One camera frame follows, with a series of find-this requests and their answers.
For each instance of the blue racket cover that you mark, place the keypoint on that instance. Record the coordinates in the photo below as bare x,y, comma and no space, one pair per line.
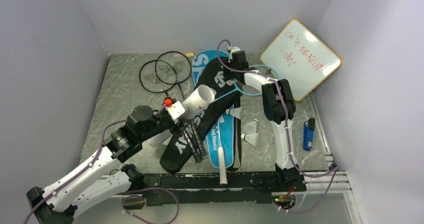
206,69

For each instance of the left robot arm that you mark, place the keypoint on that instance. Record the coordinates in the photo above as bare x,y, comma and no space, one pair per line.
106,172

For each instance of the black racket cover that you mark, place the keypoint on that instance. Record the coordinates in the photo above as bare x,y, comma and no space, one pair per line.
178,152

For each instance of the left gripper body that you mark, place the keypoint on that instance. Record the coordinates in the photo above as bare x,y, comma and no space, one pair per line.
176,120

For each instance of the blue white badminton racket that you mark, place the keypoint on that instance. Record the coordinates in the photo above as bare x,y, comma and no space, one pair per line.
223,135

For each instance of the white shuttlecock tube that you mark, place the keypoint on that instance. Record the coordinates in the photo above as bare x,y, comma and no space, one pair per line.
198,100

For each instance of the black badminton racket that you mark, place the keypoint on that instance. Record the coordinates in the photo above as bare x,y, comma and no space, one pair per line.
154,78
188,130

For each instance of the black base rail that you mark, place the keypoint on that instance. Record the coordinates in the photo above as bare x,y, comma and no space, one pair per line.
260,187

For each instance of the black badminton racket left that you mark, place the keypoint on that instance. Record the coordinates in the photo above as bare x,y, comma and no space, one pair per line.
154,78

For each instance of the blue black stapler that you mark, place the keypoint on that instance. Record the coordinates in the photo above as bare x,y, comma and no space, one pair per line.
308,133

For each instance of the black badminton racket right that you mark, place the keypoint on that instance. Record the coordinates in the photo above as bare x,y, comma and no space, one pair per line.
188,130

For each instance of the white plastic shuttlecock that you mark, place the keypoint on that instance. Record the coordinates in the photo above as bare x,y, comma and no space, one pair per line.
250,127
252,138
235,112

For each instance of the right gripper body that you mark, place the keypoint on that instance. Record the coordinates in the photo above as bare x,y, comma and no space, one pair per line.
234,67

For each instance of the white dry erase board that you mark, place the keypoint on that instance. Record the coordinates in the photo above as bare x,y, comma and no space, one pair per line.
301,58

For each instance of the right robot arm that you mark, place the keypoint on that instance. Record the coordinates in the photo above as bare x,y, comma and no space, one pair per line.
278,107

